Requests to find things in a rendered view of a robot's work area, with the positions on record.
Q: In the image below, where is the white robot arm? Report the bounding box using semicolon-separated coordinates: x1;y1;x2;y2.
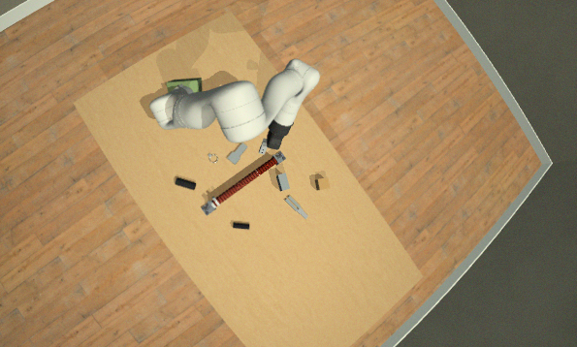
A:
149;59;320;142

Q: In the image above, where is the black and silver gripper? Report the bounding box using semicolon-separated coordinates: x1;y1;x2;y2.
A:
259;110;297;155

